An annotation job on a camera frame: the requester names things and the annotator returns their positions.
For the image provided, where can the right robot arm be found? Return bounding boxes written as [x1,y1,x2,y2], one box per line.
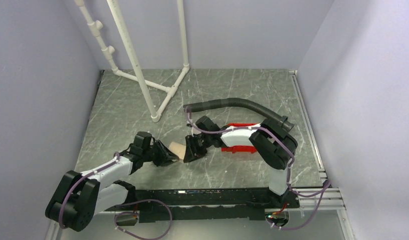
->
[179,116,298,208]

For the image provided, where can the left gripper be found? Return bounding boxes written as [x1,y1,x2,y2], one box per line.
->
[142,139,179,167]

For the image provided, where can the red plastic bin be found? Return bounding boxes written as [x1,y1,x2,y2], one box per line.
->
[220,123,261,154]

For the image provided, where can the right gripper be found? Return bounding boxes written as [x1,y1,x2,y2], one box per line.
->
[183,133,213,163]

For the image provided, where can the black corrugated hose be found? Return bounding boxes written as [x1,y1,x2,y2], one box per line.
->
[183,97,295,133]

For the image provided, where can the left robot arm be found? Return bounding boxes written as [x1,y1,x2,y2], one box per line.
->
[44,131,178,232]

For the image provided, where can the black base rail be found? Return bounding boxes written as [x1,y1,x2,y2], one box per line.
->
[108,187,300,223]

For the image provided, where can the white PVC pipe frame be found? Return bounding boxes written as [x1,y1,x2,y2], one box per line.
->
[74,0,190,123]

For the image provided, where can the beige card holder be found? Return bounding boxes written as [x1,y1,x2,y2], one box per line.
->
[168,141,187,163]

